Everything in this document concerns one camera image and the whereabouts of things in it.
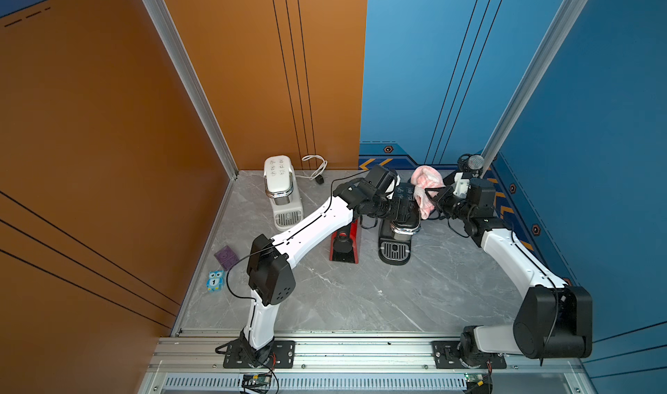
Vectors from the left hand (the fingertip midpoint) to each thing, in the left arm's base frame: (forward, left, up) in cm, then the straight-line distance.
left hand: (403, 209), depth 79 cm
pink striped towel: (+10, -7, +3) cm, 13 cm away
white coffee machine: (+9, +39, -1) cm, 40 cm away
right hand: (+8, -8, 0) cm, 11 cm away
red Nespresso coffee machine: (-9, +18, -5) cm, 21 cm away
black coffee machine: (-6, +2, -8) cm, 10 cm away
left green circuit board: (-41, +42, -24) cm, 63 cm away
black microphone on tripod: (+18, -26, +3) cm, 31 cm away
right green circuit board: (-40, -19, -26) cm, 51 cm away
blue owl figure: (-15, +62, -22) cm, 67 cm away
